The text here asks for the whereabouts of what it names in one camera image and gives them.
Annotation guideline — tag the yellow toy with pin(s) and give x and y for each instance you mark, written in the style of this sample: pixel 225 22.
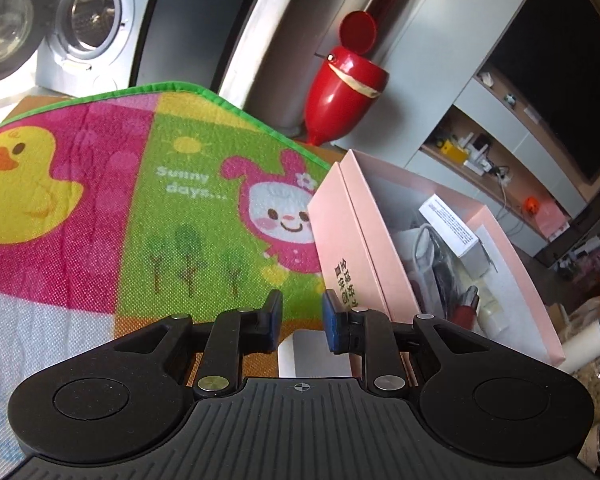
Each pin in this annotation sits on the yellow toy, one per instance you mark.
pixel 451 150

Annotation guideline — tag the round washing machine door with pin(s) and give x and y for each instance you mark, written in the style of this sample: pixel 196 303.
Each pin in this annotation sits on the round washing machine door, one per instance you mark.
pixel 7 15

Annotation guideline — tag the white power strip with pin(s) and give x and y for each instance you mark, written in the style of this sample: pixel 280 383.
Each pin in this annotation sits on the white power strip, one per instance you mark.
pixel 487 167

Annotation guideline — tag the silver washing machine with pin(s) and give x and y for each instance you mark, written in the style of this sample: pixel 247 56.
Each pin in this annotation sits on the silver washing machine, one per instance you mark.
pixel 105 10

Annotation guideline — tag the dark red lipstick tube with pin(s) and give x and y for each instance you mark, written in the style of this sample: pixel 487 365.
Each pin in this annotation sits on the dark red lipstick tube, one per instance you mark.
pixel 464 314

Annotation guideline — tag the colourful cartoon play mat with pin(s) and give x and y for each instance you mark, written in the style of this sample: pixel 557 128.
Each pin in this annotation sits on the colourful cartoon play mat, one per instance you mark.
pixel 105 260

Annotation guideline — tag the white thermos bottle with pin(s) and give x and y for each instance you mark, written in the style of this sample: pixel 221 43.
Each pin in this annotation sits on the white thermos bottle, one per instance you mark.
pixel 587 340

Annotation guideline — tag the pink cardboard box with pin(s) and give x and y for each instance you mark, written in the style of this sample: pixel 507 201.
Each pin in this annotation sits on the pink cardboard box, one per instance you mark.
pixel 350 240

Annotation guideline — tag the black television screen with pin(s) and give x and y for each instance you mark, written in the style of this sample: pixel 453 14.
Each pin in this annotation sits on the black television screen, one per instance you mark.
pixel 565 60

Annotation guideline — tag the pink paper bag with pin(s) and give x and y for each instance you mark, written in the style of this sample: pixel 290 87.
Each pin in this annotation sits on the pink paper bag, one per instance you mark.
pixel 552 220

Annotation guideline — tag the white television cabinet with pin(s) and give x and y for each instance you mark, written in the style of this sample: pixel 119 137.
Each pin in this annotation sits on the white television cabinet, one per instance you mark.
pixel 510 130

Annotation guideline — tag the white box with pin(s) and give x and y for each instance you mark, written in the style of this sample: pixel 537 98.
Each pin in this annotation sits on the white box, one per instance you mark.
pixel 305 355

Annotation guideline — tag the small white ornament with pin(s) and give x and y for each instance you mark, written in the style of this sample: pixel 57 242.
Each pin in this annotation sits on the small white ornament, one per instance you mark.
pixel 486 79

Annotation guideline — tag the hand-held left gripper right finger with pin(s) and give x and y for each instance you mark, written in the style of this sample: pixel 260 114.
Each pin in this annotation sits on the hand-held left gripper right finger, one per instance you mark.
pixel 331 325

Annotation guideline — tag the white labelled carton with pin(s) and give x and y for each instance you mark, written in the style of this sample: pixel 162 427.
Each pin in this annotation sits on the white labelled carton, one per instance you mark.
pixel 450 225

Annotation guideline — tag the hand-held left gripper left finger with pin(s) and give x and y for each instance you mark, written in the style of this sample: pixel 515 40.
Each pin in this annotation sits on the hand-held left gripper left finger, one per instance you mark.
pixel 276 320

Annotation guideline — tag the small orange object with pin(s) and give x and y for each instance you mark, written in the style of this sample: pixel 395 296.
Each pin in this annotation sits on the small orange object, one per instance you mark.
pixel 531 205

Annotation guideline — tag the red trash bin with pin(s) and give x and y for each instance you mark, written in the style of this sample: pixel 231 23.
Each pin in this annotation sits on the red trash bin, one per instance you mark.
pixel 340 95

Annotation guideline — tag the grey tall panel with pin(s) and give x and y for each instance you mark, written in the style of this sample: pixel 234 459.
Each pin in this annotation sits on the grey tall panel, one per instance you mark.
pixel 195 20

